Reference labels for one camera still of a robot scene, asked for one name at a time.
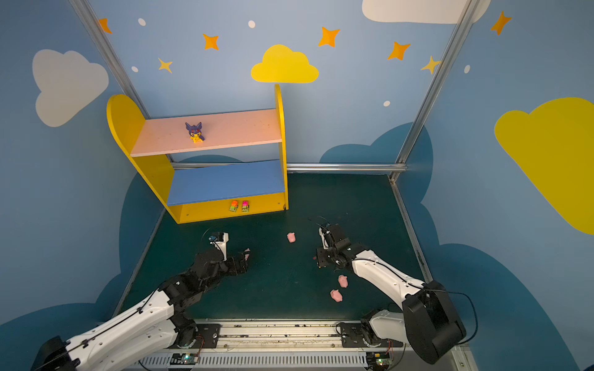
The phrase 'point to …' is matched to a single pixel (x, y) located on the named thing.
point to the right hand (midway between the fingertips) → (322, 250)
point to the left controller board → (186, 359)
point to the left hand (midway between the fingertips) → (244, 255)
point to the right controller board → (378, 361)
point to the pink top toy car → (245, 206)
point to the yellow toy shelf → (225, 165)
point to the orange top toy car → (233, 205)
